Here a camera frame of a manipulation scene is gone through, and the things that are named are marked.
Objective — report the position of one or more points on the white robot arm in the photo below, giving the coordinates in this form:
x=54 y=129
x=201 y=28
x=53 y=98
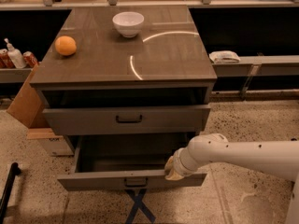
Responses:
x=278 y=158

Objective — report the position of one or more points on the white ceramic bowl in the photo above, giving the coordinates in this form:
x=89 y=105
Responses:
x=129 y=23

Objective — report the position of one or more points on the orange fruit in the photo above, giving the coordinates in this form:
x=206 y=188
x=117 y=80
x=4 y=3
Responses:
x=65 y=45

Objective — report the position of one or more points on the grey drawer cabinet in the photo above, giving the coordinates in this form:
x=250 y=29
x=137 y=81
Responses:
x=164 y=65

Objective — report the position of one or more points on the grey top drawer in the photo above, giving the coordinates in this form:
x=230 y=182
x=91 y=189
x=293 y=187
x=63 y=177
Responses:
x=128 y=120

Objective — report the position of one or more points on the grey metal shelf rail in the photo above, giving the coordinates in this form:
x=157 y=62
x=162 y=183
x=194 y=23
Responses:
x=261 y=66

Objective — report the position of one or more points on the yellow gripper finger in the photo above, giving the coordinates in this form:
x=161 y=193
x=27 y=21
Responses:
x=173 y=176
x=169 y=164

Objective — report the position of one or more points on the folded white cloth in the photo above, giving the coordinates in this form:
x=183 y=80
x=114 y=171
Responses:
x=224 y=56

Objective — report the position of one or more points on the white box on floor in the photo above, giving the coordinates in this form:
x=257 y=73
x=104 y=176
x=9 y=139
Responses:
x=54 y=145

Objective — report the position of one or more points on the red soda can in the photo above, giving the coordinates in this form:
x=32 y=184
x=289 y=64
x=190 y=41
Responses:
x=30 y=58

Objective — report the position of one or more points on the grey drawer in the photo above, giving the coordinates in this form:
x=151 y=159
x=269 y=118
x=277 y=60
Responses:
x=128 y=120
x=126 y=161

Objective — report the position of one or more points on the blue tape cross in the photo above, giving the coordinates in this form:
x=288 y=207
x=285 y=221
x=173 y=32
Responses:
x=138 y=204

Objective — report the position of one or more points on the brown cardboard box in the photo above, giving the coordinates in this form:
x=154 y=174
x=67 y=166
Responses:
x=27 y=107

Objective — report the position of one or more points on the black left base leg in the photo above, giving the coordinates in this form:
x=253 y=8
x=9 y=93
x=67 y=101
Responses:
x=13 y=172

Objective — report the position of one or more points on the white pump bottle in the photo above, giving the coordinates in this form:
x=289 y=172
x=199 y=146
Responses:
x=15 y=55

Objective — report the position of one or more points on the red can at edge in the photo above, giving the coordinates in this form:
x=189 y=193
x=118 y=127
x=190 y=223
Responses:
x=5 y=60

